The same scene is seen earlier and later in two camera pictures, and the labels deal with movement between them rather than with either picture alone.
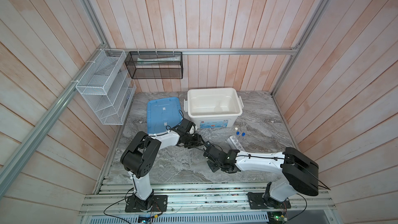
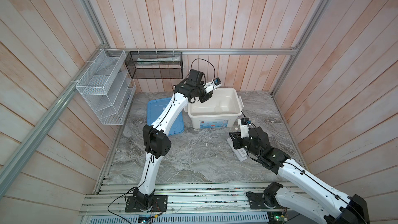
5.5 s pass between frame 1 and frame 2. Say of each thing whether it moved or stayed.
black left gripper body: moved
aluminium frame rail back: stayed
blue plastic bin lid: stayed
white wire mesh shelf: stayed
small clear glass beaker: stayed
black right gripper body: moved
